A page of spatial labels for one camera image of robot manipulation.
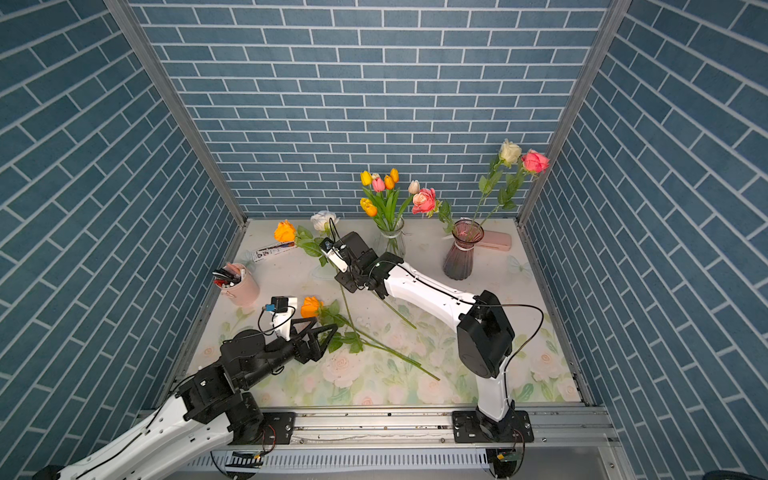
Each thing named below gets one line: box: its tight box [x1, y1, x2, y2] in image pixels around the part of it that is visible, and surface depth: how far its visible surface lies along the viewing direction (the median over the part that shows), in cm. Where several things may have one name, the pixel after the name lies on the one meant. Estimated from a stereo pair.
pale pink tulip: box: [396, 180, 421, 223], surface depth 94 cm
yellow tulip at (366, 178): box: [360, 170, 373, 187], surface depth 93 cm
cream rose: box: [471, 139, 522, 225], surface depth 89 cm
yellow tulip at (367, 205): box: [359, 197, 378, 217], surface depth 85 cm
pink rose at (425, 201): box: [411, 188, 454, 233], surface depth 80 cm
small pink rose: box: [480, 149, 550, 226], surface depth 82 cm
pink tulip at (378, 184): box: [372, 177, 385, 192], surface depth 91 cm
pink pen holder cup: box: [212, 262, 260, 306], surface depth 93 cm
